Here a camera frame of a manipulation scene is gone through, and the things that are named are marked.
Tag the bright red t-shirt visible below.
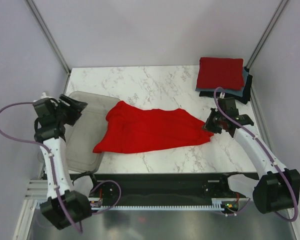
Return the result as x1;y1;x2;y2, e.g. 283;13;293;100
93;101;214;154

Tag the left aluminium frame post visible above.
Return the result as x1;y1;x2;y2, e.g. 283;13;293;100
24;0;71;77

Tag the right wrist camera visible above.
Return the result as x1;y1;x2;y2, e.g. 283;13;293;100
217;97;239;118

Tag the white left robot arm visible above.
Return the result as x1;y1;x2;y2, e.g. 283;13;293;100
32;94;100;233

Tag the white slotted cable duct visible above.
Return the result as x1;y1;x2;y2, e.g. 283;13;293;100
35;198;222;211

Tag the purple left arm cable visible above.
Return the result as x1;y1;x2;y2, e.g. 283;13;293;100
0;101;84;235

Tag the right aluminium frame post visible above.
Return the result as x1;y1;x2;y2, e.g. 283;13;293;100
245;0;290;69

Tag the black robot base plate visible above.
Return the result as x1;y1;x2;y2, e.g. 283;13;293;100
90;173;247;206

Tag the folded grey-blue t-shirt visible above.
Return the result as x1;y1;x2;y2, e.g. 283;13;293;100
195;68;250;98

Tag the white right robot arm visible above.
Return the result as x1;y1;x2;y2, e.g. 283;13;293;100
203;108;300;214

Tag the aluminium frame post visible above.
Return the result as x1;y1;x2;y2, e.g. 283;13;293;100
24;0;71;77
245;0;290;69

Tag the clear grey plastic bin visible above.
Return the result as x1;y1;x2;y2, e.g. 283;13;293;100
65;91;119;173

